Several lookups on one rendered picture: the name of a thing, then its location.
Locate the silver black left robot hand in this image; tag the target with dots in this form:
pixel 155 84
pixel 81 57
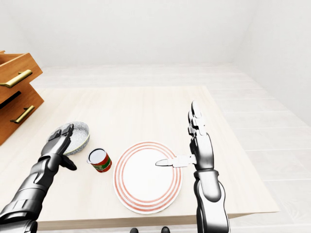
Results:
pixel 57 143

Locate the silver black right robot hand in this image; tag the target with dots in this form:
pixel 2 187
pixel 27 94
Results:
pixel 202 150

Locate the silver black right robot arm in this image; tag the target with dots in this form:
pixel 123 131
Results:
pixel 211 201

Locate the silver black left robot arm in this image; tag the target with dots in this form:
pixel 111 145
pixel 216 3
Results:
pixel 25 194

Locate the patterned black white bowl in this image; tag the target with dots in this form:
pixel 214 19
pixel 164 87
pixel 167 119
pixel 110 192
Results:
pixel 79 139

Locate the white plate with red rings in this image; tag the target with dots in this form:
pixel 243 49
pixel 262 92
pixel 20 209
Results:
pixel 145 184

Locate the closed wooden drawer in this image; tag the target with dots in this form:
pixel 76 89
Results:
pixel 20 116

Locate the red green food tin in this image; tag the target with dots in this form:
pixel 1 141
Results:
pixel 100 160

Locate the wooden cabinet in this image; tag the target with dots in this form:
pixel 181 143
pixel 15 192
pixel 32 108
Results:
pixel 14 109

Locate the open wooden drawer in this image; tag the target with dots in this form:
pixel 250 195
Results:
pixel 17 70

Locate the small dark rounded shape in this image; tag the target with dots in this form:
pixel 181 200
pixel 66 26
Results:
pixel 165 229
pixel 134 230

